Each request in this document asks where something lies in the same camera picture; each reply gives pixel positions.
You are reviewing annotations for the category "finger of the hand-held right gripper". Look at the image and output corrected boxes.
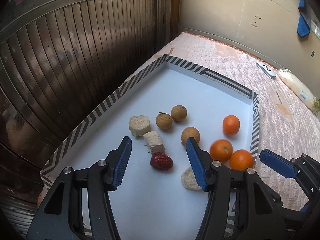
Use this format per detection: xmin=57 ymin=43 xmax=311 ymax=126
xmin=299 ymin=200 xmax=313 ymax=213
xmin=259 ymin=149 xmax=320 ymax=198

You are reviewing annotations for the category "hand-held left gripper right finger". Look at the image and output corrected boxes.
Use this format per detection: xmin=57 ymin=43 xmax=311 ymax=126
xmin=186 ymin=137 xmax=290 ymax=240

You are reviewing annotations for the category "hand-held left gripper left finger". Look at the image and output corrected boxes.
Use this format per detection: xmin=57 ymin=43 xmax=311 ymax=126
xmin=26 ymin=136 xmax=132 ymax=240

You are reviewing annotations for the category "sugarcane piece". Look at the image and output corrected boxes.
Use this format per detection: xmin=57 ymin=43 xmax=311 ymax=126
xmin=143 ymin=131 xmax=166 ymax=154
xmin=129 ymin=115 xmax=152 ymax=139
xmin=181 ymin=167 xmax=203 ymax=191

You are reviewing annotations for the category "orange with stem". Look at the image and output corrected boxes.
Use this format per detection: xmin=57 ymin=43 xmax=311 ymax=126
xmin=209 ymin=139 xmax=234 ymax=163

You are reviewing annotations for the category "brown longan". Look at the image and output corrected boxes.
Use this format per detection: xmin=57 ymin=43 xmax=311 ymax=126
xmin=181 ymin=127 xmax=201 ymax=147
xmin=155 ymin=111 xmax=173 ymax=130
xmin=171 ymin=105 xmax=188 ymax=122

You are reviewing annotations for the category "red date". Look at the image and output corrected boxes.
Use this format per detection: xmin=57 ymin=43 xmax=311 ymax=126
xmin=150 ymin=152 xmax=174 ymax=172

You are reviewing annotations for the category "small orange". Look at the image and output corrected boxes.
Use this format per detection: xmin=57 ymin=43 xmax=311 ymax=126
xmin=222 ymin=115 xmax=240 ymax=137

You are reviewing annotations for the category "black-and-white striped box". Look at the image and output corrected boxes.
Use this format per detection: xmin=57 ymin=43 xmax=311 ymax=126
xmin=40 ymin=54 xmax=260 ymax=240

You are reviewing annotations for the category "pink quilted bedspread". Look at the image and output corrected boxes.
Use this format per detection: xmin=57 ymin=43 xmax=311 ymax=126
xmin=154 ymin=32 xmax=320 ymax=210

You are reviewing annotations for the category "plastic-wrapped white radish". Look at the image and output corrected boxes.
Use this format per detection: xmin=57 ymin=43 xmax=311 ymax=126
xmin=278 ymin=68 xmax=320 ymax=110

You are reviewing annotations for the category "white and grey flat device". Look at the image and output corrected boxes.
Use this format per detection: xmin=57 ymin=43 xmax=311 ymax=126
xmin=256 ymin=62 xmax=277 ymax=79

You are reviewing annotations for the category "wooden slatted panel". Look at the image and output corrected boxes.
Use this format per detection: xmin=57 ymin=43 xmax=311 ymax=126
xmin=0 ymin=0 xmax=167 ymax=205

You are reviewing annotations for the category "blue cloth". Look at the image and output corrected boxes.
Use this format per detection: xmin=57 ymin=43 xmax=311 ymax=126
xmin=297 ymin=0 xmax=312 ymax=38

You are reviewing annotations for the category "brown wooden door frame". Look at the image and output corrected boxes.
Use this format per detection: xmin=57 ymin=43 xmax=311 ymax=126
xmin=157 ymin=0 xmax=184 ymax=53

